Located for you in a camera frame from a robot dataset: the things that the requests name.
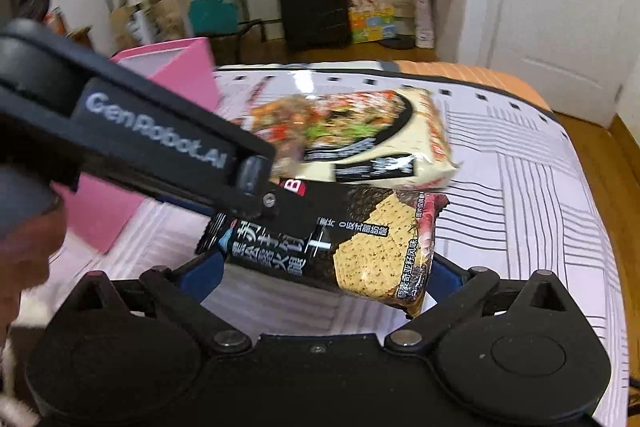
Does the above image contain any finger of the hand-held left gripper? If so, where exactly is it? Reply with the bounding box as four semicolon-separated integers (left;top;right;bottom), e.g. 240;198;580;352
222;156;278;220

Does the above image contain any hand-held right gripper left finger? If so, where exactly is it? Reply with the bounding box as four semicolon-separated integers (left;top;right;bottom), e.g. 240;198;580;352
62;251;252;354

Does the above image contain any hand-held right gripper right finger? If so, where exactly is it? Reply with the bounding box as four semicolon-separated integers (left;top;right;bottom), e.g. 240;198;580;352
384;254;576;353

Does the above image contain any pink cardboard box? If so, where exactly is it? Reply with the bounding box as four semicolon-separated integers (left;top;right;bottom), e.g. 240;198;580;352
50;37;223;255

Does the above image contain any black cracker packet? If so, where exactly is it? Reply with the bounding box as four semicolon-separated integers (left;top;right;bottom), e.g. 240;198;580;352
195;179;451;319

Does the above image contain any cream instant noodle pack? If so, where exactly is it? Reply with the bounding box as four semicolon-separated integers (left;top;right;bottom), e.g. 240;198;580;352
240;87;462;186

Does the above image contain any person's left hand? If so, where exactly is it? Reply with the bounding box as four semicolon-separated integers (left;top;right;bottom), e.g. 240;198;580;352
0;207;66;338

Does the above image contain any brown paper bag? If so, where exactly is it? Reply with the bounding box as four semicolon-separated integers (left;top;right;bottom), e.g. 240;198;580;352
110;4;139;52

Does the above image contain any striped bed sheet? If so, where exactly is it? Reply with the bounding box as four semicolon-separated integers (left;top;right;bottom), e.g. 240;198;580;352
50;62;631;427

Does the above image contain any red printed bag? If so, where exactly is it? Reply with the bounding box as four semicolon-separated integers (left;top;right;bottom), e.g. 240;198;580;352
44;7;69;34

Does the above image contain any teal shopping bag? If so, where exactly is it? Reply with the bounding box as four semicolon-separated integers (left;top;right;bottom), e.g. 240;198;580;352
189;0;240;38

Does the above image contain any black hard-shell suitcase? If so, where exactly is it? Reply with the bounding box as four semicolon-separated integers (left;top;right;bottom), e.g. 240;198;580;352
276;0;351;52

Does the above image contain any orange blanket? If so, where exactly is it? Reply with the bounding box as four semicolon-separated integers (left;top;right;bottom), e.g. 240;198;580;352
394;59;557;112

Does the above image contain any colourful tissue box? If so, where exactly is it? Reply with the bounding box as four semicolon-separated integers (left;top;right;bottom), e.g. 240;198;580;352
348;0;396;44

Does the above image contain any tall white packet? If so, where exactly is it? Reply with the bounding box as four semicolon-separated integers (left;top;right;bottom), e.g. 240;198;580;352
414;0;435;50

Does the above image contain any white door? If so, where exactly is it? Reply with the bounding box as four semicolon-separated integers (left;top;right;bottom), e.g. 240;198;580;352
480;0;632;128

